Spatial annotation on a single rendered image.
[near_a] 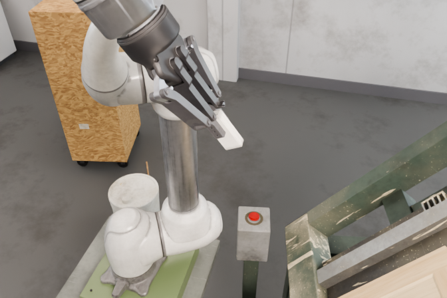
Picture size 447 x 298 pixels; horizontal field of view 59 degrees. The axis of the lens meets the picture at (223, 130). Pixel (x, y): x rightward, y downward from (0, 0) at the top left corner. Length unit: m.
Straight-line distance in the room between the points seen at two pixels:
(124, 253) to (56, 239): 1.52
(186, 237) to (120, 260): 0.22
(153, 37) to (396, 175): 1.09
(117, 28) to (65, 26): 2.16
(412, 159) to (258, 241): 0.60
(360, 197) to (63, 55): 1.99
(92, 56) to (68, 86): 2.05
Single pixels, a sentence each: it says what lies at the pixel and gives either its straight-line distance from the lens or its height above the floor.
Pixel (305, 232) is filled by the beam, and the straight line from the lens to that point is 1.52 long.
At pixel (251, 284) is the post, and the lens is 1.78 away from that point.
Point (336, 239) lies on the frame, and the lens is 1.67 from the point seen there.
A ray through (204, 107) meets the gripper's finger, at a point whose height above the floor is 1.76.
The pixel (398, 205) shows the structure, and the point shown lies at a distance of 1.43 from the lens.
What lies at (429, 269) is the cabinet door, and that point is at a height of 1.16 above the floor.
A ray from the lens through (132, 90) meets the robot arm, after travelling 0.94.
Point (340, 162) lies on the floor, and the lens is 3.27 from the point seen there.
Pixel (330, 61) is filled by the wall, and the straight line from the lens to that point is 4.08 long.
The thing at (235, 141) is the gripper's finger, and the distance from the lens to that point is 0.59.
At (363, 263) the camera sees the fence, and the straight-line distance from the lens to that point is 1.32.
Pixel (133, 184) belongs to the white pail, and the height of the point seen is 0.36.
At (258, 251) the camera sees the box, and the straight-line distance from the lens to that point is 1.55.
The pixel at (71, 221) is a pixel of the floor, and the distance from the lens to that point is 2.89.
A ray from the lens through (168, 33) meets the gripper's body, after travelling 0.48.
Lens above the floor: 2.05
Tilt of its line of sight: 36 degrees down
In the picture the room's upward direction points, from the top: straight up
